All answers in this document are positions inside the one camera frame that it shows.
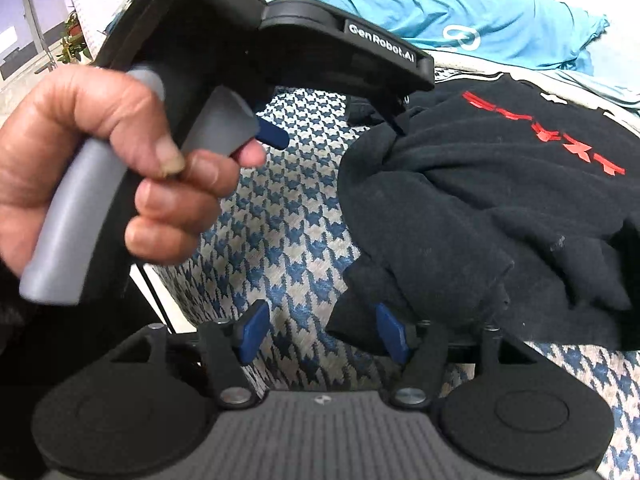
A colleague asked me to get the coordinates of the black t-shirt with red print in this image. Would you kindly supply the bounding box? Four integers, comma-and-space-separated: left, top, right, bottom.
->
325, 72, 640, 351

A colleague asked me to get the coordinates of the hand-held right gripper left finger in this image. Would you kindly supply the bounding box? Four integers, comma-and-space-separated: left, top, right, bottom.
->
110, 300, 272, 407

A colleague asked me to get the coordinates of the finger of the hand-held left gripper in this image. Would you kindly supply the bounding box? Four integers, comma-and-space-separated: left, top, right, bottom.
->
372, 92, 416, 137
252, 117, 291, 151

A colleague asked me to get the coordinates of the potted plant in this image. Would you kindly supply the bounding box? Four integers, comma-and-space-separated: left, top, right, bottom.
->
60, 5, 93, 66

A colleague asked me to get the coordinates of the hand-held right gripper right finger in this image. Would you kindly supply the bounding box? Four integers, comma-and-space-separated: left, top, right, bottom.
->
376, 303, 532, 407

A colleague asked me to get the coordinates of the person's left hand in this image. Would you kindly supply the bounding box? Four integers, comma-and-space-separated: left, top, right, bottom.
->
0, 65, 267, 267

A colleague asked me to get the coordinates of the blue airplane print cover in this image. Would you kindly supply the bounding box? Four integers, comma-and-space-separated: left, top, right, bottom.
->
292, 0, 640, 111

